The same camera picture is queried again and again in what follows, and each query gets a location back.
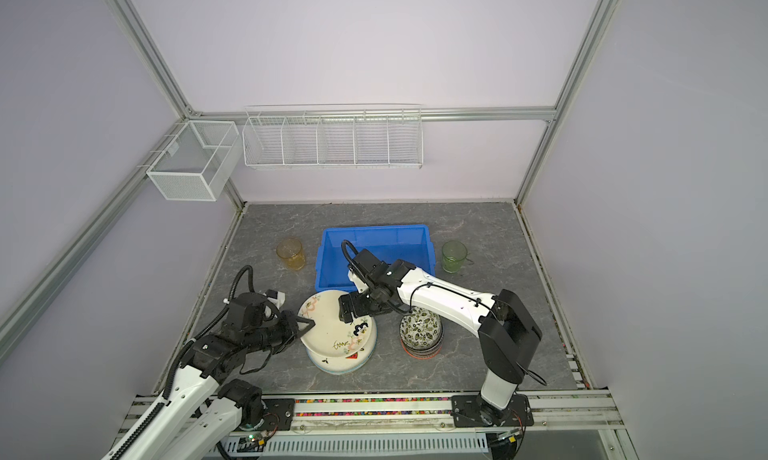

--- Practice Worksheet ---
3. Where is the white floral painted plate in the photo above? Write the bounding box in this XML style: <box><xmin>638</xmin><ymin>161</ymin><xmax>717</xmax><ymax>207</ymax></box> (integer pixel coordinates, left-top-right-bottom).
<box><xmin>299</xmin><ymin>290</ymin><xmax>375</xmax><ymax>358</ymax></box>

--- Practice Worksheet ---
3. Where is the green glass cup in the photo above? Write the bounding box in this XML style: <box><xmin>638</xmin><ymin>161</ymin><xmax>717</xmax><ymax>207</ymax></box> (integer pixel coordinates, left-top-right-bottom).
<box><xmin>441</xmin><ymin>239</ymin><xmax>474</xmax><ymax>274</ymax></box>

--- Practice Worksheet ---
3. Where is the white watermelon pattern plate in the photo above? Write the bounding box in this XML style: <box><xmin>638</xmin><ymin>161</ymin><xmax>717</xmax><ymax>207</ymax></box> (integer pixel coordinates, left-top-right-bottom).
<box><xmin>302</xmin><ymin>316</ymin><xmax>378</xmax><ymax>375</ymax></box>

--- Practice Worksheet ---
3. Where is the blue plastic bin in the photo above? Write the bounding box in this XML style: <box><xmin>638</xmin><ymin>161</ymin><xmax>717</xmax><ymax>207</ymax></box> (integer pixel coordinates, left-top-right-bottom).
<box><xmin>315</xmin><ymin>224</ymin><xmax>436</xmax><ymax>292</ymax></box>

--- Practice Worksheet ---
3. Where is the red rimmed bottom bowl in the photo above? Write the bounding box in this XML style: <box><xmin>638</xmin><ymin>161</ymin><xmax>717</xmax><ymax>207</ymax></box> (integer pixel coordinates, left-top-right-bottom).
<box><xmin>400</xmin><ymin>335</ymin><xmax>444</xmax><ymax>359</ymax></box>

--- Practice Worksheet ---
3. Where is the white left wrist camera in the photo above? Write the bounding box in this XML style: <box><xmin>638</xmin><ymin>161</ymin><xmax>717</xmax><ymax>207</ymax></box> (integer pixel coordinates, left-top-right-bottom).
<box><xmin>264</xmin><ymin>289</ymin><xmax>286</xmax><ymax>308</ymax></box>

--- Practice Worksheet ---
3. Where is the green leaf patterned bowl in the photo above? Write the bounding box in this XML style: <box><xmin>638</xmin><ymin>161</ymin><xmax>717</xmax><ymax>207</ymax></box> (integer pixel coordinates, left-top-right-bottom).
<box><xmin>399</xmin><ymin>307</ymin><xmax>443</xmax><ymax>351</ymax></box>

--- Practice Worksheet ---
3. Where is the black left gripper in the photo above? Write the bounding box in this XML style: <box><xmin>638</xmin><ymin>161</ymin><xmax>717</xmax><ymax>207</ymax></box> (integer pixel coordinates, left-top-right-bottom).
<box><xmin>244</xmin><ymin>309</ymin><xmax>315</xmax><ymax>354</ymax></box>

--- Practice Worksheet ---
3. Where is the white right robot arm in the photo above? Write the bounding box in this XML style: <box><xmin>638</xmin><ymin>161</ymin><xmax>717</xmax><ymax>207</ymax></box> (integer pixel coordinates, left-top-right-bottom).
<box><xmin>339</xmin><ymin>239</ymin><xmax>546</xmax><ymax>426</ymax></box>

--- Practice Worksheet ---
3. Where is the amber glass cup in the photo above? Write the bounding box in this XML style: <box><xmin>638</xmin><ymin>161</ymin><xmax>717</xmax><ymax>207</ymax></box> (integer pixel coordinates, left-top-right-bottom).
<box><xmin>275</xmin><ymin>237</ymin><xmax>306</xmax><ymax>271</ymax></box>

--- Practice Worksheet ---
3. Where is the white mesh basket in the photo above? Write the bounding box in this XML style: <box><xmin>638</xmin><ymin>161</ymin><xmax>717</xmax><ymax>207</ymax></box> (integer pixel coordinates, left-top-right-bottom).
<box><xmin>147</xmin><ymin>120</ymin><xmax>243</xmax><ymax>202</ymax></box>

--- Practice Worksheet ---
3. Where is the white wire rack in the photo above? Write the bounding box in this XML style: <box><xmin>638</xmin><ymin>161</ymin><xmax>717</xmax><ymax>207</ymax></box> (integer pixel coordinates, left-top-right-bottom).
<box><xmin>243</xmin><ymin>104</ymin><xmax>424</xmax><ymax>169</ymax></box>

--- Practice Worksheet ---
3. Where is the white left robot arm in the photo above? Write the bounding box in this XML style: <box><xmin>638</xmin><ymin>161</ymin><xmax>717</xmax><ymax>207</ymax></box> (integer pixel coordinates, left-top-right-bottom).
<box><xmin>105</xmin><ymin>265</ymin><xmax>315</xmax><ymax>459</ymax></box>

